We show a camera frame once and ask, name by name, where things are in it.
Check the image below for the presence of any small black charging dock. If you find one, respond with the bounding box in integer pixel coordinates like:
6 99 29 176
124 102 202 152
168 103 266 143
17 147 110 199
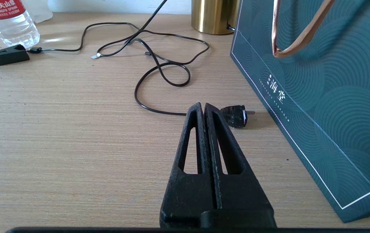
0 44 30 66

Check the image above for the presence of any thin black dock cable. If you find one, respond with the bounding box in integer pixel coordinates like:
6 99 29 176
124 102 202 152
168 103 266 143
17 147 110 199
28 22 210 65

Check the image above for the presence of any black cable with clip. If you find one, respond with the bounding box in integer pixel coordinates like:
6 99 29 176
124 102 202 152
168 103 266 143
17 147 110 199
91 0 256 129

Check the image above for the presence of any clear water bottle red cap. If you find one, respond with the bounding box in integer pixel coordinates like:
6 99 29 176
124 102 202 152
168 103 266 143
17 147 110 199
0 0 40 48

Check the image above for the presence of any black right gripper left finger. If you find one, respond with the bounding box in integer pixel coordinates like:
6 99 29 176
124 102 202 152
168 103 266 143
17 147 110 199
160 102 219 228

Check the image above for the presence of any brass desk lamp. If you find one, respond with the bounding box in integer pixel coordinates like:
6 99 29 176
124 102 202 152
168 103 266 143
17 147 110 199
191 0 240 35

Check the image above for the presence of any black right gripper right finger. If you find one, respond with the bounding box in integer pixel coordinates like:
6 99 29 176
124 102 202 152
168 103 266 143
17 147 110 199
204 103 276 228

